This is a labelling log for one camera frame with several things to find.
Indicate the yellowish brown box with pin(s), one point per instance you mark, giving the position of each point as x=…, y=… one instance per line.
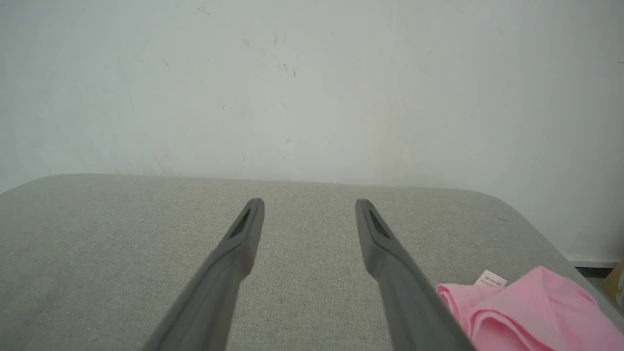
x=615, y=287

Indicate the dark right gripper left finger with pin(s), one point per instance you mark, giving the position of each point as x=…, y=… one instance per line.
x=219, y=292

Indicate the grey fabric sofa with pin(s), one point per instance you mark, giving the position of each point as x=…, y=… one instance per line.
x=97, y=243

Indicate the pink garment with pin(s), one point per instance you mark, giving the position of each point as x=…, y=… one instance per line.
x=536, y=312

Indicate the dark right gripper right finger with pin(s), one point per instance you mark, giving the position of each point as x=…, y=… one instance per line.
x=409, y=302

